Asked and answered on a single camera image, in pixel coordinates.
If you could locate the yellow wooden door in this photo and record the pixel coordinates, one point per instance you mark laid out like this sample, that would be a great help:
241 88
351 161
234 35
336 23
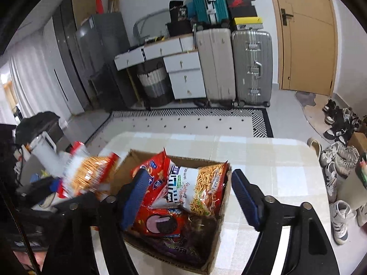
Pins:
309 34

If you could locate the white drawer desk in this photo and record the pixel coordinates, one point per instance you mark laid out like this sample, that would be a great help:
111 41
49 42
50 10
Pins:
186 77

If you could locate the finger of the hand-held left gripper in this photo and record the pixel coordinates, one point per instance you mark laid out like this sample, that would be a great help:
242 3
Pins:
40 188

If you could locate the brown paper bag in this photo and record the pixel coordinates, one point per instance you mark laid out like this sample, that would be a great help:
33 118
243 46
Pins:
113 1

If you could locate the red cookie packet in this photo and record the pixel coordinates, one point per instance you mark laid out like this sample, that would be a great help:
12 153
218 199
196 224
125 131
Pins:
160 223

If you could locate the white suitcase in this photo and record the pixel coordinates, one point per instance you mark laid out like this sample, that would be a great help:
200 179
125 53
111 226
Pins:
215 66

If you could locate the grey refrigerator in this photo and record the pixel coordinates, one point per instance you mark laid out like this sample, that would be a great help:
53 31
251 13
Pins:
103 57

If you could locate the beige trash bin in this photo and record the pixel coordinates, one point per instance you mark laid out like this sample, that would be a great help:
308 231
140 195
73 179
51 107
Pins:
352 189

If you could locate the plain black shoe box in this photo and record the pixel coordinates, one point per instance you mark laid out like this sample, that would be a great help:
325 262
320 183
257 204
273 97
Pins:
243 12

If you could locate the pile of sneakers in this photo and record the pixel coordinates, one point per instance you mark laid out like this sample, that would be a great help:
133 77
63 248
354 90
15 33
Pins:
338 154

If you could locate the dark cloth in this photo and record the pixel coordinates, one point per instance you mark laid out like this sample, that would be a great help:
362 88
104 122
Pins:
37 124

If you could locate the oval mirror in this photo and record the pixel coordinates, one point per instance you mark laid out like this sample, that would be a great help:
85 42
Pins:
149 20

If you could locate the dark glass cabinet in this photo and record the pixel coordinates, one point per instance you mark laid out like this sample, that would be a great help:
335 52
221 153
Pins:
66 48

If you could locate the red shoe box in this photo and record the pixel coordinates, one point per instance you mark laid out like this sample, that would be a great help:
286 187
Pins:
238 3

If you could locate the brown cardboard box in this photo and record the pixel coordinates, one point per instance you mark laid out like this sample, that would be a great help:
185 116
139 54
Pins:
218 235

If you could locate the white kettle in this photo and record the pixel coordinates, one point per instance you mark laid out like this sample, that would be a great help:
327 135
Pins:
43 149

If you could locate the beige door mat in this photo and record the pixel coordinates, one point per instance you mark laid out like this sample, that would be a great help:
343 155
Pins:
312 111

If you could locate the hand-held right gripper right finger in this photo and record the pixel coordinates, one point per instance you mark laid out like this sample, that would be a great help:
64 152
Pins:
246 200

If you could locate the silver suitcase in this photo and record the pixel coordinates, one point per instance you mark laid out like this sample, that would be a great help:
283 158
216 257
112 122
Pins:
252 66

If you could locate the black and white patterned rug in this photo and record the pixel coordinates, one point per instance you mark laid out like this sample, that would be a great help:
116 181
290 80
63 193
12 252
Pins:
186 120

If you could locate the large red cone-snack bag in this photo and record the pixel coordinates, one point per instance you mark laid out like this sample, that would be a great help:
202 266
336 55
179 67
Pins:
152 177

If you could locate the black storage basket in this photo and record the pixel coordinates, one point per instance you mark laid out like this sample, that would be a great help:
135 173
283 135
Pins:
179 28

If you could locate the red paper bag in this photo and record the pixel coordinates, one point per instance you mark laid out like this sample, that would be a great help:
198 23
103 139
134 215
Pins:
99 5

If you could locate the woven laundry basket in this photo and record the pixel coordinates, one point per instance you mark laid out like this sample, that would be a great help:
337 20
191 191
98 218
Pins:
154 86

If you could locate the white tall cabinet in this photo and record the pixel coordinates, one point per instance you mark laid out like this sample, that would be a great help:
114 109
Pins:
57 77

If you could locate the purple snack packet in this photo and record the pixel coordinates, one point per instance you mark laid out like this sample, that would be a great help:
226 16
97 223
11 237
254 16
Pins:
177 247

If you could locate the white curtain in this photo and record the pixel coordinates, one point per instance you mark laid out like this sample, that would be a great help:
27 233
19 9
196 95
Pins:
28 86

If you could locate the beige slipper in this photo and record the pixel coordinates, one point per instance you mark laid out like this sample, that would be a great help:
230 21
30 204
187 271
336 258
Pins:
315 146

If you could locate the white noodle snack bag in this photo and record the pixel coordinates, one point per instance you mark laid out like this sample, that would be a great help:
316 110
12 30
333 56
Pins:
197 189
86 172

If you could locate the person's left hand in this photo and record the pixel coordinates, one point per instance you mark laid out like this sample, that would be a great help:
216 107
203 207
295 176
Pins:
34 259

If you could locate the black paper bag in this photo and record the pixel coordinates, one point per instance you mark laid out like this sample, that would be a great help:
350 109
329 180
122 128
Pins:
177 10

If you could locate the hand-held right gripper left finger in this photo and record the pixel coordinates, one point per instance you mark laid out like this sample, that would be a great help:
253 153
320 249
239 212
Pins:
133 200

